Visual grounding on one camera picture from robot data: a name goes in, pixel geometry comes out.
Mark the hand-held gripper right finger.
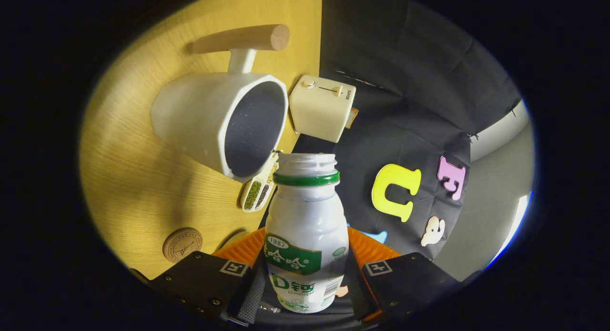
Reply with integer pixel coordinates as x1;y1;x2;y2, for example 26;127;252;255
346;226;460;328

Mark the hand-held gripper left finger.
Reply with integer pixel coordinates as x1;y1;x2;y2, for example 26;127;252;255
148;226;270;328

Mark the round wooden coaster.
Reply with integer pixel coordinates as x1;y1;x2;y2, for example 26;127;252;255
163;228;203;263

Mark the white juice bottle green label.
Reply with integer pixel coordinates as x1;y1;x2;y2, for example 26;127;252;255
264;153;350;314

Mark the white cup wooden handle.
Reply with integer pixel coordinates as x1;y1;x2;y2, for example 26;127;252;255
151;24;290;183

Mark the white divided tray with beans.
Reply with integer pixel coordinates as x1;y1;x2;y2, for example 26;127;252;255
240;150;281;213

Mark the wooden table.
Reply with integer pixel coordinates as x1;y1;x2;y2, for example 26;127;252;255
80;0;323;280

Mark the cream toaster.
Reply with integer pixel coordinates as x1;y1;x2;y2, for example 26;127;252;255
289;74;357;144

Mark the black backdrop cloth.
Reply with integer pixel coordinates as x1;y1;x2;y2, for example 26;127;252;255
257;0;522;322

